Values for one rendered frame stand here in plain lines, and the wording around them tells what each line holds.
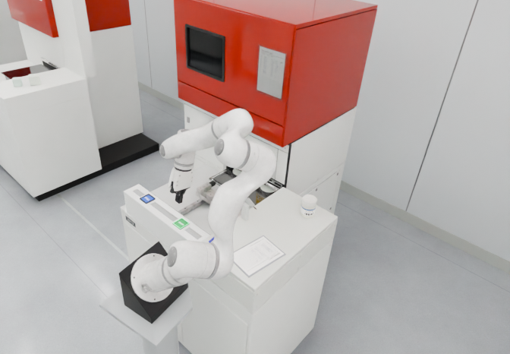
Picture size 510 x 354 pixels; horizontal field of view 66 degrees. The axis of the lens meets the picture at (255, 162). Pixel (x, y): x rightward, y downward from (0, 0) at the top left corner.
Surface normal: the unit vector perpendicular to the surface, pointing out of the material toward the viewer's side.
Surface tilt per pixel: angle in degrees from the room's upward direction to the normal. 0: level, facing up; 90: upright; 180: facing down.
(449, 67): 90
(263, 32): 90
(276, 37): 90
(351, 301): 0
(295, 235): 0
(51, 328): 0
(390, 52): 90
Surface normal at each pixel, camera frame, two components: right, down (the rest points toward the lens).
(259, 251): 0.06, -0.84
